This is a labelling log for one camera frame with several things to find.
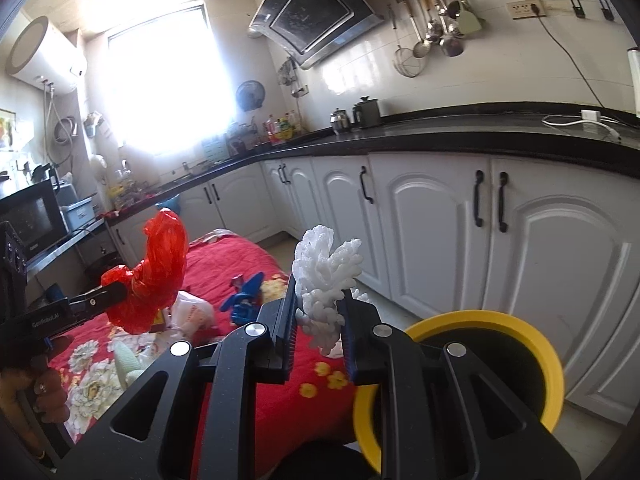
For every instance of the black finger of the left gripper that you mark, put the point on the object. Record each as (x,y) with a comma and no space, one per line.
(97,301)

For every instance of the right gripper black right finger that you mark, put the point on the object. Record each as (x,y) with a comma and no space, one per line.
(425,399)

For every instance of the red plastic bag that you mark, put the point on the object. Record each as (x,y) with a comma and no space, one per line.
(153,284)

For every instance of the white plastic bag trash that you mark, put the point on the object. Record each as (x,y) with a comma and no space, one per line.
(193,317)

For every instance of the yellow rimmed trash bin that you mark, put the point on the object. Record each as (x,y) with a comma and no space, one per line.
(500,359)

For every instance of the person's left hand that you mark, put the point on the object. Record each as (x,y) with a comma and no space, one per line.
(17,433)

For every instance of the red floral tablecloth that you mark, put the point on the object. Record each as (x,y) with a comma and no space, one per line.
(250,339)

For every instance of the black microwave oven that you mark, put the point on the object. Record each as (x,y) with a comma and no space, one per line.
(35,216)

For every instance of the blue hanging basket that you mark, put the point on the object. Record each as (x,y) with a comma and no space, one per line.
(173,204)

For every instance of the white lower cabinets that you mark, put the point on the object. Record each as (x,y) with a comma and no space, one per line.
(555,245)

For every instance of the bottles on counter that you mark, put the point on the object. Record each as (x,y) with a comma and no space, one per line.
(283,129)

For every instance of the white water heater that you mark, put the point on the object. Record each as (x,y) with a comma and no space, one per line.
(43,55)

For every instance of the steel kettle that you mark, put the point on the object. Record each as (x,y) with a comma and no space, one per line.
(340,121)

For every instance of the dark green pot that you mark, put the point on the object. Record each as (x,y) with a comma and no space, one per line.
(367,113)

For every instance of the black countertop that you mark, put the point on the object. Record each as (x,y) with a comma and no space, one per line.
(503,128)

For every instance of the black range hood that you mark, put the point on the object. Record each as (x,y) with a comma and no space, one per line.
(311,30)

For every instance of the hanging utensils rack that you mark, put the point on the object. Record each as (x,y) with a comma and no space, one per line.
(437,24)

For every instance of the small wall fan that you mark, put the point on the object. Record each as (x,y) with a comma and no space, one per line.
(250,95)

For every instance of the white charger with cable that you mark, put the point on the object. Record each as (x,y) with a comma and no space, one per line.
(589,120)

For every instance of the wall power socket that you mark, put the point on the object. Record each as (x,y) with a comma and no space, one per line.
(520,10)

